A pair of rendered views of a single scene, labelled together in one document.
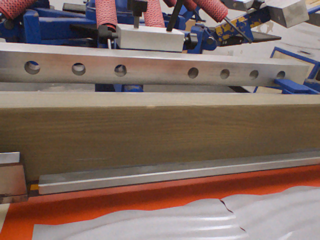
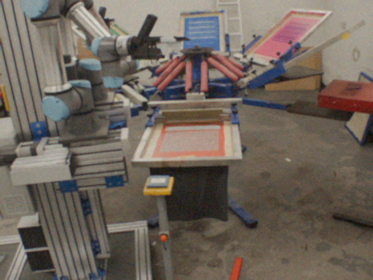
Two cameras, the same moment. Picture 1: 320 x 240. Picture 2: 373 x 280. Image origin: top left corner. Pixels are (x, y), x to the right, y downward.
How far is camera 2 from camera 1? 2.23 m
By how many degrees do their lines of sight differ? 25
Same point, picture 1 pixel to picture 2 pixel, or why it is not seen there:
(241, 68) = (218, 102)
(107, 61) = (182, 103)
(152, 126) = (180, 113)
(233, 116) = (192, 112)
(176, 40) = (201, 96)
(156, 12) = (204, 85)
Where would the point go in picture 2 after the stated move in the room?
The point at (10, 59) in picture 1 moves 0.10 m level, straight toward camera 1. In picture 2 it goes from (162, 105) to (163, 109)
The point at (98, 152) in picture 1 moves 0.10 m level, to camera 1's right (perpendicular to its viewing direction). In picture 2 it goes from (173, 117) to (187, 119)
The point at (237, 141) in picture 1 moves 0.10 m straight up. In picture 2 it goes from (195, 116) to (194, 101)
